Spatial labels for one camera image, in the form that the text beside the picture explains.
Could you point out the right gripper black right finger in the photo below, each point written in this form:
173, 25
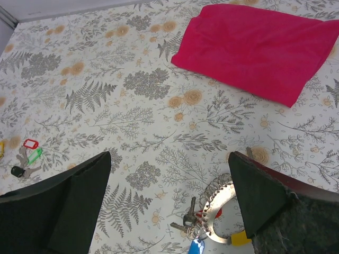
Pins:
282, 214

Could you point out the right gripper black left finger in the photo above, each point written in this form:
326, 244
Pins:
58, 214

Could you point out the metal key organiser with rings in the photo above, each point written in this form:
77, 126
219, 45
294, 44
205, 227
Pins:
217, 193

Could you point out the silver keys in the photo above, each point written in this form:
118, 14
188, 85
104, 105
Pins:
25, 171
190, 225

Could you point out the blue key tag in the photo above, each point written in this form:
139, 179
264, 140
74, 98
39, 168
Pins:
197, 246

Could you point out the silver loose keys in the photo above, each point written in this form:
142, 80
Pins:
25, 171

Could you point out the pink folded cloth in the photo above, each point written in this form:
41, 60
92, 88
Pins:
266, 53

